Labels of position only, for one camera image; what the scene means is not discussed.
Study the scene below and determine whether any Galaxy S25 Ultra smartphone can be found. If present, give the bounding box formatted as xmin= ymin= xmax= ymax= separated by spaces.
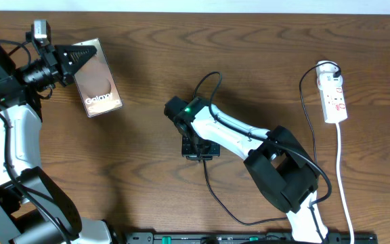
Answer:
xmin=74 ymin=38 xmax=123 ymax=117

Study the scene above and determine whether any black USB charging cable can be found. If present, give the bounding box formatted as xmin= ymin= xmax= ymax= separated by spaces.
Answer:
xmin=202 ymin=61 xmax=343 ymax=226

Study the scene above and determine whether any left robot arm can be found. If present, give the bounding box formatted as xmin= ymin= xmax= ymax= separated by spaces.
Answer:
xmin=0 ymin=35 xmax=120 ymax=243

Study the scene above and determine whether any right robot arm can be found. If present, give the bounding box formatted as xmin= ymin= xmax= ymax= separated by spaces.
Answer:
xmin=164 ymin=96 xmax=328 ymax=243

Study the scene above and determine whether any white power strip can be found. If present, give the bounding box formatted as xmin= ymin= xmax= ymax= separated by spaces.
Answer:
xmin=316 ymin=60 xmax=347 ymax=124

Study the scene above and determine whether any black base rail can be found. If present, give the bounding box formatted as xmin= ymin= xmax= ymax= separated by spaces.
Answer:
xmin=124 ymin=232 xmax=378 ymax=244

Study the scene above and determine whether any white power strip cord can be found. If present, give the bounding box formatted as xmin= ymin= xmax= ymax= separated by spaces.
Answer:
xmin=334 ymin=122 xmax=355 ymax=244

